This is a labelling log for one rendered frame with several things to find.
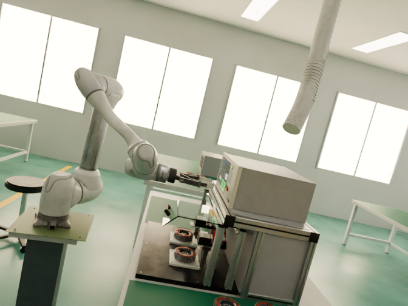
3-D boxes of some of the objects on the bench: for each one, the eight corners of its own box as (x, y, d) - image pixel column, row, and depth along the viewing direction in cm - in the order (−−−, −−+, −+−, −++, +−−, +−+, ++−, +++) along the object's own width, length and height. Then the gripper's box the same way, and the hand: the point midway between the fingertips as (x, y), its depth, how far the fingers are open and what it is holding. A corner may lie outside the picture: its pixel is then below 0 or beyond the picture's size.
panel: (238, 292, 140) (255, 230, 136) (218, 233, 205) (229, 190, 201) (241, 292, 140) (257, 231, 136) (220, 234, 205) (231, 190, 201)
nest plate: (169, 243, 173) (170, 241, 172) (170, 232, 187) (170, 231, 187) (195, 248, 174) (196, 246, 174) (193, 237, 189) (194, 235, 189)
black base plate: (135, 278, 135) (135, 273, 135) (147, 223, 198) (148, 220, 198) (237, 295, 141) (238, 291, 141) (217, 237, 204) (218, 234, 204)
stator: (173, 261, 151) (175, 254, 150) (173, 251, 162) (175, 244, 161) (195, 265, 152) (197, 258, 152) (193, 254, 163) (195, 248, 163)
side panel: (240, 298, 139) (258, 231, 135) (238, 294, 142) (257, 229, 138) (298, 308, 143) (317, 243, 139) (295, 303, 146) (314, 240, 142)
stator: (173, 240, 174) (175, 234, 174) (173, 232, 185) (174, 226, 185) (193, 243, 176) (194, 237, 176) (191, 235, 187) (192, 229, 187)
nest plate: (169, 265, 149) (169, 262, 149) (169, 251, 164) (169, 248, 163) (199, 270, 151) (199, 268, 151) (197, 255, 165) (197, 253, 165)
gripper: (167, 176, 164) (208, 186, 167) (166, 186, 144) (213, 197, 147) (170, 163, 163) (212, 172, 166) (169, 171, 143) (217, 181, 146)
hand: (207, 183), depth 156 cm, fingers open, 8 cm apart
